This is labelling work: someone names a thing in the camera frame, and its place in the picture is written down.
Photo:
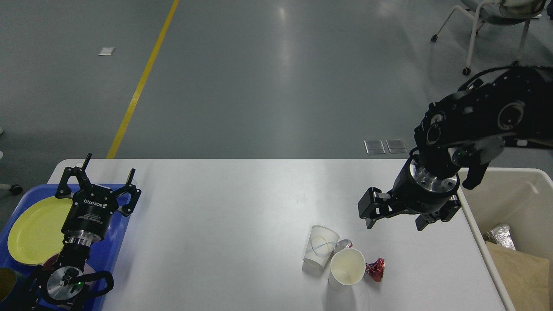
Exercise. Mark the silver floor socket plate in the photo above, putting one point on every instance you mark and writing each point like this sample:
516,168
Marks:
374,147

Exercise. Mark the red foil wrapper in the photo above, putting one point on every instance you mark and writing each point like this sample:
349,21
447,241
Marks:
376,269

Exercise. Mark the white wheeled chair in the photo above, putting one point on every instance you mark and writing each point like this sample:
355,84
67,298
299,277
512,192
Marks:
495,12

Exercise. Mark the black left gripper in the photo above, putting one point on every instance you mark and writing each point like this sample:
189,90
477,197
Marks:
90,214

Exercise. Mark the blue plastic tray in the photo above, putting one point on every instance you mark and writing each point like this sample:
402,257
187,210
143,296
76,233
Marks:
103,253

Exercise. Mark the foil piece in bin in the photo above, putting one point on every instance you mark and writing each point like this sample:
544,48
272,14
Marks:
500,235

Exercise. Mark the black caster wheel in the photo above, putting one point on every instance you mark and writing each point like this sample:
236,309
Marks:
14,189

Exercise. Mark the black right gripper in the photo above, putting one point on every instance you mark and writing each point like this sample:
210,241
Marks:
415,190

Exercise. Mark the teal mug yellow inside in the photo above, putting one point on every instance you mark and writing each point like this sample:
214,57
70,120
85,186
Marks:
11,282

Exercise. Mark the yellow plastic plate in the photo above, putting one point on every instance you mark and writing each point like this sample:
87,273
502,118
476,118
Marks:
36,234

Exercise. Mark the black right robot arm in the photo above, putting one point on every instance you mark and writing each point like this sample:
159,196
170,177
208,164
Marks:
457,139

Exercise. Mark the white floor marker tile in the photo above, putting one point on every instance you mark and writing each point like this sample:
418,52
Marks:
106,51

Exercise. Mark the beige plastic bin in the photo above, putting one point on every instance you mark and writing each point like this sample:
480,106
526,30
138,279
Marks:
519,197

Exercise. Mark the white patterned paper cup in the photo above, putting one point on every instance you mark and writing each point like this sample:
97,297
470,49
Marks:
320,246

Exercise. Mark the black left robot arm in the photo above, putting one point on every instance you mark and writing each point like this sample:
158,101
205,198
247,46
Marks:
65,286

